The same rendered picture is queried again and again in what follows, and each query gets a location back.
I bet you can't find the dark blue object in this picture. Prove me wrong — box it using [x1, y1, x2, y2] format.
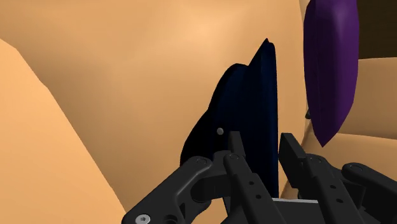
[179, 38, 279, 199]

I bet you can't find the tan sofa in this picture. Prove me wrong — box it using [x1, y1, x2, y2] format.
[0, 0, 397, 224]

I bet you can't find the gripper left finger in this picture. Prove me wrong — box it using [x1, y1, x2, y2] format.
[121, 130, 287, 224]

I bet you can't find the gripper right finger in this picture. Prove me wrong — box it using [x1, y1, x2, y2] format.
[279, 132, 397, 224]

